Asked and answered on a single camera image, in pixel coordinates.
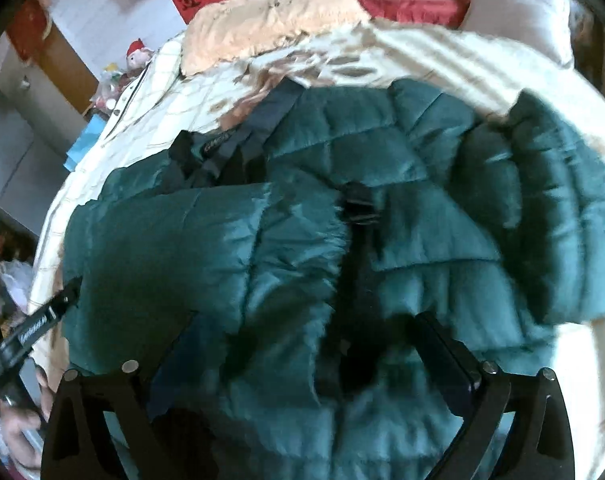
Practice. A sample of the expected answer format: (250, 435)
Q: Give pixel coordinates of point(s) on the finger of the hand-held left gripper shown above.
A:
(47, 312)

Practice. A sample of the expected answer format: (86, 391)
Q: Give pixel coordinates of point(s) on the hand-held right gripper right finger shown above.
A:
(440, 342)

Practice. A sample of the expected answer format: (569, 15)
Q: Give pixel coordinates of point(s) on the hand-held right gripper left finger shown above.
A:
(185, 340)

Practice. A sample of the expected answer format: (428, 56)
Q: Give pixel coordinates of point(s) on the dark green puffer jacket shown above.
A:
(292, 240)

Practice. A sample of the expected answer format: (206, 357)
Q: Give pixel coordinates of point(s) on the person's left hand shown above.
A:
(25, 435)

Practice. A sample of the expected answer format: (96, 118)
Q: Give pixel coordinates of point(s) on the white plastic bag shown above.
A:
(16, 280)

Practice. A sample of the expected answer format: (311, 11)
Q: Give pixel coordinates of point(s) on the light blue box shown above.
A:
(85, 142)

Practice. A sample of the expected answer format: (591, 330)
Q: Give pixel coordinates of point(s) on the brown wooden door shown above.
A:
(57, 60)

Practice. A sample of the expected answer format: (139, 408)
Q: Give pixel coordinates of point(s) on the red and white stuffed toy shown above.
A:
(138, 54)

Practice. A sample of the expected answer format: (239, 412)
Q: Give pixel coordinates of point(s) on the floral cream bed sheet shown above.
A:
(432, 55)

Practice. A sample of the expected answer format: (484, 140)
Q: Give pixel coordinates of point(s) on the beige fringed blanket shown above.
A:
(267, 20)

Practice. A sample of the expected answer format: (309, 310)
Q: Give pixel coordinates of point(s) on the white pillow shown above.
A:
(517, 15)

